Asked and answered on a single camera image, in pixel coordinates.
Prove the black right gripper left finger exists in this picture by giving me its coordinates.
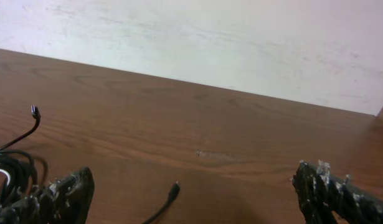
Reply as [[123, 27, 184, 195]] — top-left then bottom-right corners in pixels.
[[0, 167, 95, 224]]

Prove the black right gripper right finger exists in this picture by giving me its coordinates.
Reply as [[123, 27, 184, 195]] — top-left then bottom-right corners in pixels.
[[291, 161, 383, 224]]

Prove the thin black cable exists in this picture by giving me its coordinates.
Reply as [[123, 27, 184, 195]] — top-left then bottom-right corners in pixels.
[[0, 105, 49, 206]]

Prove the white cable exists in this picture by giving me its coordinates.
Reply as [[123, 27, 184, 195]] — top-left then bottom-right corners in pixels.
[[0, 168, 11, 202]]

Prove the thick black USB cable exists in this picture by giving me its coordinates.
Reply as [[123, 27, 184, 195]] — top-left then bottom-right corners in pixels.
[[141, 182, 181, 224]]

